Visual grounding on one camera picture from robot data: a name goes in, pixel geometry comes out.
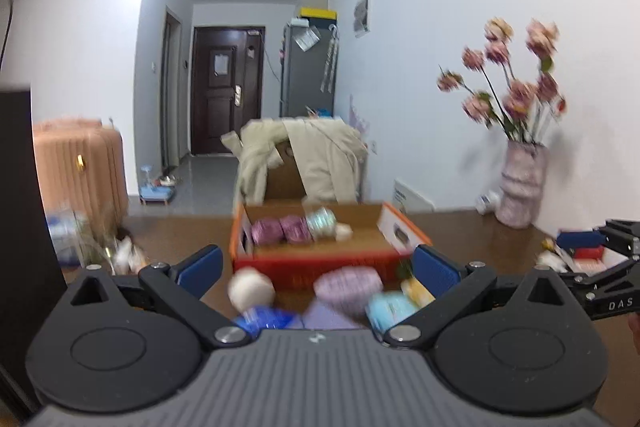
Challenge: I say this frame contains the bunch of pink artificial flowers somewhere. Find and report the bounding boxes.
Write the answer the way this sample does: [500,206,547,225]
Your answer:
[436,17,568,146]

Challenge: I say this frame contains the white yarn ball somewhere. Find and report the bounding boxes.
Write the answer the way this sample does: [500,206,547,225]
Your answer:
[227,268,277,313]

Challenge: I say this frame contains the iridescent teal yarn ball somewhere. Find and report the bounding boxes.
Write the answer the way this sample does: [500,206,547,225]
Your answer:
[306,207,339,238]

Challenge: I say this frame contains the light blue yarn ball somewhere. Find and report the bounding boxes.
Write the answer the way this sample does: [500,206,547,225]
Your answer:
[365,292,422,334]

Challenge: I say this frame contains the pink suitcase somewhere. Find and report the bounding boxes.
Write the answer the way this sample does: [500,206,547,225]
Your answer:
[32,118,129,220]

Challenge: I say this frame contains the yellow soft item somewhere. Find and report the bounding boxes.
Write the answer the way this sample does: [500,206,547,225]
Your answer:
[400,278,436,308]

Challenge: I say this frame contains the beige coat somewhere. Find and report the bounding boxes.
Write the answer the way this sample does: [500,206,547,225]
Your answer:
[221,117,369,208]

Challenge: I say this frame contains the brown chair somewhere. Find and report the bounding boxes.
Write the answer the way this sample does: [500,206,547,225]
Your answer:
[262,141,368,204]

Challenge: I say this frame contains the red and white boxes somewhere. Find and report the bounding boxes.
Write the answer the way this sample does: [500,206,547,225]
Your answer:
[535,239,627,276]

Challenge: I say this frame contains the small white bottle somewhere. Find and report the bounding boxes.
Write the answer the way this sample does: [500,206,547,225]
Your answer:
[475,191,503,215]

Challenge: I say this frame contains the blue pet bowl stand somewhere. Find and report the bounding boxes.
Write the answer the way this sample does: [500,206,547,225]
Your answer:
[139,164,179,206]

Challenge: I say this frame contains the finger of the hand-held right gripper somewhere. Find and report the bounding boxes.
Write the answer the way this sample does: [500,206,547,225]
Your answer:
[557,256,640,321]
[556,219,640,260]

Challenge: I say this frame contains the lavender knitted cloth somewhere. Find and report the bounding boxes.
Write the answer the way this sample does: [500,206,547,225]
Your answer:
[300,299,369,331]

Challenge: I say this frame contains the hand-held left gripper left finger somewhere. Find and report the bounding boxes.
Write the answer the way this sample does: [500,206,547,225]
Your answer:
[67,244,252,350]

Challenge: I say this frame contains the pink textured vase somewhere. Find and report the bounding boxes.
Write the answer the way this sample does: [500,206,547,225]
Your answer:
[495,141,549,229]

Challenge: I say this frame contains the wall poster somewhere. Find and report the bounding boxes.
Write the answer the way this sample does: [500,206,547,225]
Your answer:
[353,0,372,38]

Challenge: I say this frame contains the dark brown door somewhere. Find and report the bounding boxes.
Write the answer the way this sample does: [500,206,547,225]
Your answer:
[191,26,264,156]

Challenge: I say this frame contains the dark blue yarn ball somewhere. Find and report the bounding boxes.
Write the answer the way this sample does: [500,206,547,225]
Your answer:
[234,306,302,339]

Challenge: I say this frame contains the black panel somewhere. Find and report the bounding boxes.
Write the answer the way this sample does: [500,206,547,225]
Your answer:
[0,89,68,410]

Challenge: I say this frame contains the hanging umbrella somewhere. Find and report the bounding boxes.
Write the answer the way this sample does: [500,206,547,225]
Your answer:
[322,27,340,94]

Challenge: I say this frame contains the yellow box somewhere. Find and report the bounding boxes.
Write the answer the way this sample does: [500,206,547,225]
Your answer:
[299,7,339,21]

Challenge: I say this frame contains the dried plant bundle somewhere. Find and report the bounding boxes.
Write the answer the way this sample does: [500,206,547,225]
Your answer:
[75,207,151,277]

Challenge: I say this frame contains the orange cardboard box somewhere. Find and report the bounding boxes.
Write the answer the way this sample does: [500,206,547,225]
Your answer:
[230,202,433,290]

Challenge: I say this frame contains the white wall heater panel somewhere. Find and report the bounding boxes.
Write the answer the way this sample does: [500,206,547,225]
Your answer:
[392,179,435,212]

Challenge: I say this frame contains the pink yarn ball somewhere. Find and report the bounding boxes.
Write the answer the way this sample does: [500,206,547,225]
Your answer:
[251,217,286,246]
[280,214,313,244]

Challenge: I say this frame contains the lavender fluffy plush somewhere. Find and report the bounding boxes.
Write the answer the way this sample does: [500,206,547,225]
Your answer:
[314,267,383,315]

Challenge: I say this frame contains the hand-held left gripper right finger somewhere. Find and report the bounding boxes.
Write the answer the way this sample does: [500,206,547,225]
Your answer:
[382,245,571,350]

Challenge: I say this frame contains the grey refrigerator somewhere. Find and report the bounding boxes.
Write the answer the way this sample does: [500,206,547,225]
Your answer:
[280,21,339,118]

